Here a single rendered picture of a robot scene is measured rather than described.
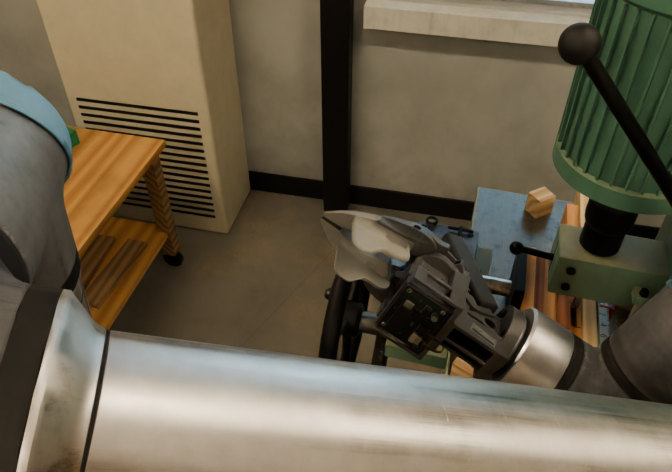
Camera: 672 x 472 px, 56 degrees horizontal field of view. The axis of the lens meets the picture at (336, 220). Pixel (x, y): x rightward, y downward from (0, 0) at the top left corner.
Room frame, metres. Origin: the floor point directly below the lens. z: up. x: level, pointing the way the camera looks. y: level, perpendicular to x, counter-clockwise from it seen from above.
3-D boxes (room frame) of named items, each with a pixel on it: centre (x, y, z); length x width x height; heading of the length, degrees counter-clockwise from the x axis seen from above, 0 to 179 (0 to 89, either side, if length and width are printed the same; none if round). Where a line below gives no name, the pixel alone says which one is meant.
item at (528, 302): (0.59, -0.27, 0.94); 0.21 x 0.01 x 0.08; 164
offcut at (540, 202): (0.87, -0.37, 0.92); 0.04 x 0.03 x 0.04; 117
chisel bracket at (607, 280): (0.59, -0.37, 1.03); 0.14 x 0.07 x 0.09; 74
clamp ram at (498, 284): (0.64, -0.24, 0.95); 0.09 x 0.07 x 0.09; 164
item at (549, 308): (0.61, -0.31, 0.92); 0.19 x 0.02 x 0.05; 164
